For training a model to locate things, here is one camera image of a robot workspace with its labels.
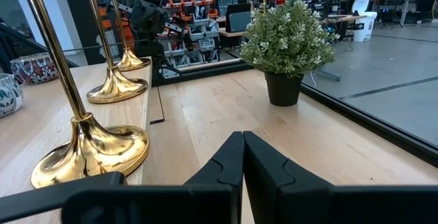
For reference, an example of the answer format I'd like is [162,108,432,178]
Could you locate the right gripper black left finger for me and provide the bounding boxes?
[61,131,245,224]

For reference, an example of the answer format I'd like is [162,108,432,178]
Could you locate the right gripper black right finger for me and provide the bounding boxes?
[243,130,438,224]

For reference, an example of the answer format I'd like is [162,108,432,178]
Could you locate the tall gold candlestick holder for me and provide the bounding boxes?
[18,0,151,190]

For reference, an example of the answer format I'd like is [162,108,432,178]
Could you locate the medium gold candlestick holder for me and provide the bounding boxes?
[83,0,149,105]

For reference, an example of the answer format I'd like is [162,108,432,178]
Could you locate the short gold candlestick holder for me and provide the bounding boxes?
[101,0,152,73]

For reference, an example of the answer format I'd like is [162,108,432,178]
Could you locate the wooden riser shelf black legs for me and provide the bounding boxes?
[0,56,166,224]

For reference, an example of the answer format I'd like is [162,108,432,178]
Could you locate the yellow candle dark floral tin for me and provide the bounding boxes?
[10,52,59,86]

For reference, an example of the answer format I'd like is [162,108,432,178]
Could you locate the pale green candle teal tin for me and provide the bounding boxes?
[0,73,24,119]

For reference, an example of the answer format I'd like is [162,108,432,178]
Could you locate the grey metal cart base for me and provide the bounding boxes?
[309,69,342,82]

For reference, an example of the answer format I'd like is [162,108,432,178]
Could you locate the grey storage bins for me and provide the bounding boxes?
[160,20,220,68]

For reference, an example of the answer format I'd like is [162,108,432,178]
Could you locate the potted green plant black pot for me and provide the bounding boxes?
[239,0,340,108]

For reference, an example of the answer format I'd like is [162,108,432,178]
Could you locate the black desktop monitor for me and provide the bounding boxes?
[224,3,253,34]

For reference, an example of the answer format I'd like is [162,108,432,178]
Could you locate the white trash bin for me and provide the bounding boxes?
[351,0,378,42]

